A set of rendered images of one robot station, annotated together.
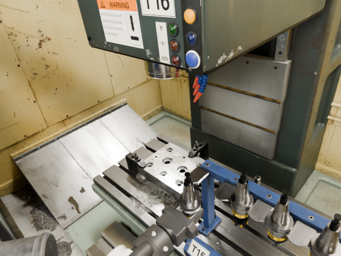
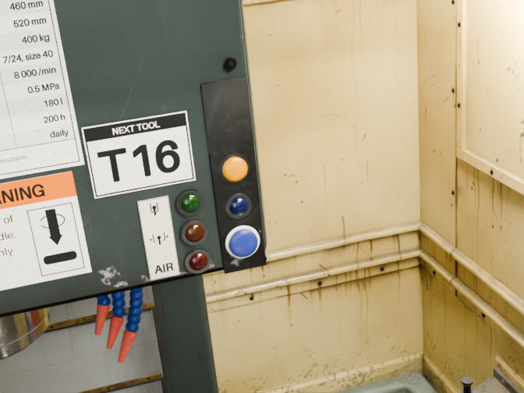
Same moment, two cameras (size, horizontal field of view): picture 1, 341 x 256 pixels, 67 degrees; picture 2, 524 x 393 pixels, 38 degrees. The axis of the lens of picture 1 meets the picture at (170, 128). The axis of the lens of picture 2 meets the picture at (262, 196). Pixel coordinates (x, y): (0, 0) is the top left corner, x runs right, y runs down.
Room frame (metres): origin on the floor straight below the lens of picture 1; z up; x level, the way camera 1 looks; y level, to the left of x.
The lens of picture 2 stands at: (0.14, 0.55, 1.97)
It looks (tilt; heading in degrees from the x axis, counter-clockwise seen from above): 22 degrees down; 298
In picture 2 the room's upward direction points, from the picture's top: 6 degrees counter-clockwise
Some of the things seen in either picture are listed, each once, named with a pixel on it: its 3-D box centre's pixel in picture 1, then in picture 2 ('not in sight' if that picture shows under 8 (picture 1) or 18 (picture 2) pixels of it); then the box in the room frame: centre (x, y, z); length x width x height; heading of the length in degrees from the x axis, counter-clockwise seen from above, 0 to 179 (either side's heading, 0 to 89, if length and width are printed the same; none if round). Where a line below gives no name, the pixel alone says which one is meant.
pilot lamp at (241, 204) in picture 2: (191, 38); (238, 206); (0.50, -0.06, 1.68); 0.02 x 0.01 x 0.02; 42
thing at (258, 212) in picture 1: (259, 211); not in sight; (0.45, -0.21, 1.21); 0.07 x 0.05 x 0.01; 132
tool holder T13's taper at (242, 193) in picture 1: (242, 189); not in sight; (0.49, -0.18, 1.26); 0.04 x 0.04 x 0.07
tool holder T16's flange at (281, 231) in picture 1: (279, 222); not in sight; (0.41, -0.25, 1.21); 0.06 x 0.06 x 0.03
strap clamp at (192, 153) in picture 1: (198, 152); not in sight; (1.02, -0.12, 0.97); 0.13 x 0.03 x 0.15; 132
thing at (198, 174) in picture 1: (196, 176); not in sight; (0.61, -0.07, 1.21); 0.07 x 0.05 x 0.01; 132
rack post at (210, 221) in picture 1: (208, 199); not in sight; (0.65, -0.11, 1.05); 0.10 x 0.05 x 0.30; 132
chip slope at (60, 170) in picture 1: (108, 158); not in sight; (1.35, 0.43, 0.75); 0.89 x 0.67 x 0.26; 132
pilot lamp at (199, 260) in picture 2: (175, 61); (198, 261); (0.53, -0.03, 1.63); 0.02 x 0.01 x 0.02; 42
